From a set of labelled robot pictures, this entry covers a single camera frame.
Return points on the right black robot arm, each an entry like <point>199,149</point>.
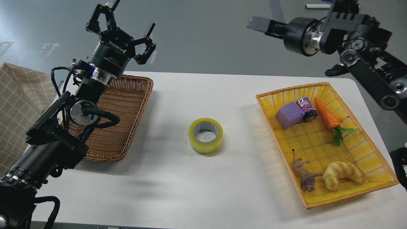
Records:
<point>359,41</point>

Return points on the small pink drink can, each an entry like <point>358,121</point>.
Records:
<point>310,113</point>

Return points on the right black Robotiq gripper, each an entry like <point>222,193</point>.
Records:
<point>301,35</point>

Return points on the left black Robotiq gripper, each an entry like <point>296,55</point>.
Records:
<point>111,54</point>

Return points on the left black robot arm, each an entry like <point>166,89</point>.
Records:
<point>57,140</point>

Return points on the yellow clear tape roll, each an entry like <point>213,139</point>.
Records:
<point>205,136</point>

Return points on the beige checkered cloth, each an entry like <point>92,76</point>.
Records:
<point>24,95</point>

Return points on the orange toy carrot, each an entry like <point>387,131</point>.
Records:
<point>332,123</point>

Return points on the white metal stand base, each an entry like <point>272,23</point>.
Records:
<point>317,6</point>

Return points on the purple foam block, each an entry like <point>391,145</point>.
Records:
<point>290,114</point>

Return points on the brown toy lion figure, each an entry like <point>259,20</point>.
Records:
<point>307,178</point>

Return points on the toy croissant bread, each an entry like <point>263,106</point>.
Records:
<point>337,171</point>

